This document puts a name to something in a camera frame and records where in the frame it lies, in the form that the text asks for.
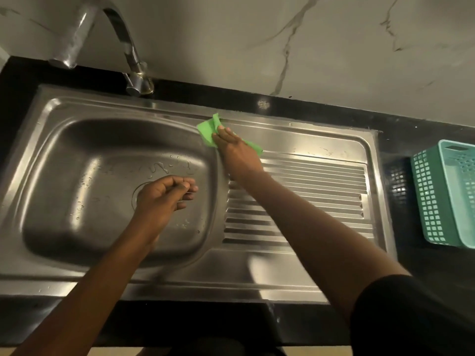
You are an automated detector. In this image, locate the person's black shirt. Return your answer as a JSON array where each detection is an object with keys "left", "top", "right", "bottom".
[{"left": 137, "top": 274, "right": 475, "bottom": 356}]

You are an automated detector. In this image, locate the person's left forearm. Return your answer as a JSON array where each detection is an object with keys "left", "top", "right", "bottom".
[{"left": 11, "top": 225, "right": 160, "bottom": 356}]

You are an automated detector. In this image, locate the green cleaning cloth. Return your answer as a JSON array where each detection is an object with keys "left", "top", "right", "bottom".
[{"left": 195, "top": 113, "right": 264, "bottom": 157}]

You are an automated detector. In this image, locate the person's right hand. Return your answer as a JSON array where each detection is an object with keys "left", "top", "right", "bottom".
[{"left": 211, "top": 126, "right": 265, "bottom": 182}]

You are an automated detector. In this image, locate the teal plastic basket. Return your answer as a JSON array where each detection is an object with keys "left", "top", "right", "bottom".
[{"left": 410, "top": 139, "right": 475, "bottom": 250}]

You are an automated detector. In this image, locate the stainless steel sink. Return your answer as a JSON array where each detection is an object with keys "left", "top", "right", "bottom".
[{"left": 0, "top": 84, "right": 398, "bottom": 305}]

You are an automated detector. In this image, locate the chrome faucet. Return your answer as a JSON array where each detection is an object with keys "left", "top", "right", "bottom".
[{"left": 48, "top": 0, "right": 155, "bottom": 97}]

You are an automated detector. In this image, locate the person's right forearm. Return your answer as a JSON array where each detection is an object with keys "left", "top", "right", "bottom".
[{"left": 232, "top": 170, "right": 411, "bottom": 323}]

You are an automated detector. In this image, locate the person's left hand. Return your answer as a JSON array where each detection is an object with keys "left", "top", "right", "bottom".
[{"left": 130, "top": 175, "right": 199, "bottom": 249}]

